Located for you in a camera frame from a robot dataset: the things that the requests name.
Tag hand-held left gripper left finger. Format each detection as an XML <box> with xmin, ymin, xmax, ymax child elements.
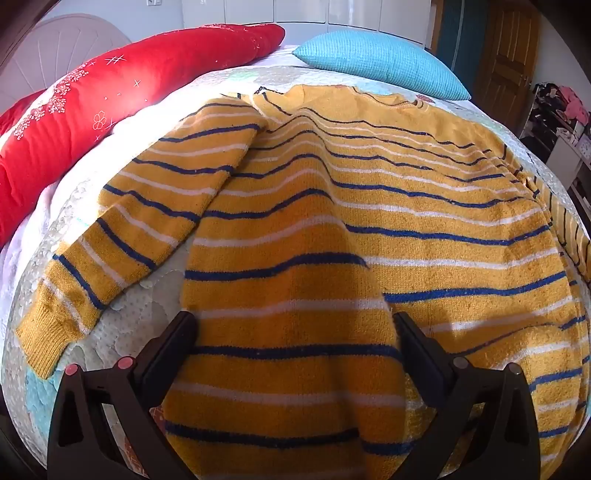
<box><xmin>47</xmin><ymin>311</ymin><xmax>199</xmax><ymax>480</ymax></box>

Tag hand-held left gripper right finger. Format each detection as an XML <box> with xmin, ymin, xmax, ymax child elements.
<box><xmin>392</xmin><ymin>311</ymin><xmax>541</xmax><ymax>480</ymax></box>

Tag yellow striped sweater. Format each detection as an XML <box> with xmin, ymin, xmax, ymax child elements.
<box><xmin>15</xmin><ymin>84</ymin><xmax>591</xmax><ymax>480</ymax></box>

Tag cluttered rack of clothes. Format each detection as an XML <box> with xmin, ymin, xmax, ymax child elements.
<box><xmin>519</xmin><ymin>82</ymin><xmax>591</xmax><ymax>163</ymax></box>

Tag bed with white quilt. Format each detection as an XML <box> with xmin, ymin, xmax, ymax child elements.
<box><xmin>0</xmin><ymin>44</ymin><xmax>591</xmax><ymax>480</ymax></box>

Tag white storage box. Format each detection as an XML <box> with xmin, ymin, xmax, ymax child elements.
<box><xmin>547</xmin><ymin>133</ymin><xmax>591</xmax><ymax>195</ymax></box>

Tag long red embroidered pillow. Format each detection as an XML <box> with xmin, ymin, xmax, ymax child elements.
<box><xmin>0</xmin><ymin>23</ymin><xmax>286</xmax><ymax>248</ymax></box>

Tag turquoise textured pillow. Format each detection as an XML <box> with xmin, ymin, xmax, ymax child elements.
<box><xmin>292</xmin><ymin>31</ymin><xmax>472</xmax><ymax>102</ymax></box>

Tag brown wooden door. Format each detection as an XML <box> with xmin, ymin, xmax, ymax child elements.
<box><xmin>475</xmin><ymin>0</ymin><xmax>542</xmax><ymax>121</ymax></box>

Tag dark teal curtain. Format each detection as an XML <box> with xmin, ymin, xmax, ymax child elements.
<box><xmin>438</xmin><ymin>0</ymin><xmax>482</xmax><ymax>89</ymax></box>

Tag pale round bed headboard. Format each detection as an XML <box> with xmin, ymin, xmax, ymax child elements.
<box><xmin>0</xmin><ymin>14</ymin><xmax>133</xmax><ymax>114</ymax></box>

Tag white wardrobe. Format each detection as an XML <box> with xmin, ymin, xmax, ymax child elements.
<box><xmin>181</xmin><ymin>0</ymin><xmax>445</xmax><ymax>48</ymax></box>

